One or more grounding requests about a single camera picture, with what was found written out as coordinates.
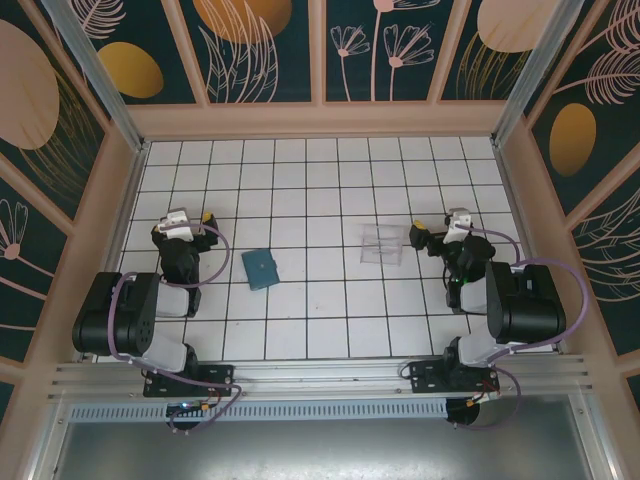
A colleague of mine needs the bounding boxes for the clear acrylic box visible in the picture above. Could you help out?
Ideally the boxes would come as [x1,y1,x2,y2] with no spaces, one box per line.
[358,223,404,267]

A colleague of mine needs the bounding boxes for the teal card holder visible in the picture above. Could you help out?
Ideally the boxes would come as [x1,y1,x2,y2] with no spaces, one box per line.
[241,248,280,291]

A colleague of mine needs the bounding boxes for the small circuit board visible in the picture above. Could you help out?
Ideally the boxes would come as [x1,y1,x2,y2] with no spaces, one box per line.
[167,401,214,416]

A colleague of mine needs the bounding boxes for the grey metal sheet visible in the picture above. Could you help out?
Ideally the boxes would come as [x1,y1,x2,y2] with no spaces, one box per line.
[52,393,619,480]

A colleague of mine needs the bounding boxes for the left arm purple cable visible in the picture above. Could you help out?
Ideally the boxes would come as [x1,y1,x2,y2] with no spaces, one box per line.
[110,223,245,434]

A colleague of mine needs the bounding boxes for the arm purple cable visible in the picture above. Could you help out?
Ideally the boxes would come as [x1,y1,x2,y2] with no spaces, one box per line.
[110,223,245,434]
[452,224,587,431]

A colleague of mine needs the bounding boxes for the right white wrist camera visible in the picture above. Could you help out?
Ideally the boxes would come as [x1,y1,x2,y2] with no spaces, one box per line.
[445,208,474,243]

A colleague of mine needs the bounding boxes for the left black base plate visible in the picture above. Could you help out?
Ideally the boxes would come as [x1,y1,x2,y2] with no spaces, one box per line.
[143,363,236,399]

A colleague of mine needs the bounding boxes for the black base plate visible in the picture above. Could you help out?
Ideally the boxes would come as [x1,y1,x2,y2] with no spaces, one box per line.
[408,360,501,394]
[143,363,236,399]

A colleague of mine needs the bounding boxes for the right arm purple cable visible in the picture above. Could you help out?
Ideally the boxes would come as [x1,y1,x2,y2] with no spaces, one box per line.
[452,224,587,431]

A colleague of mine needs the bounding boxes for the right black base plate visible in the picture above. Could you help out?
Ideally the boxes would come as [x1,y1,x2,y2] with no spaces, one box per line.
[408,360,501,394]

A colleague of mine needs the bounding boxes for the aluminium mounting rail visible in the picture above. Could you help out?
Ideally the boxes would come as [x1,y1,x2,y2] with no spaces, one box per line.
[48,354,599,401]

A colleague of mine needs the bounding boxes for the aluminium corner post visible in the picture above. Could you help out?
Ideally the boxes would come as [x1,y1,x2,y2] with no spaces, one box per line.
[492,0,586,146]
[40,0,151,154]

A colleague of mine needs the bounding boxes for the grey slotted cable duct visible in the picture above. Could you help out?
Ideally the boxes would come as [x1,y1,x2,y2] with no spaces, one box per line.
[69,398,450,422]

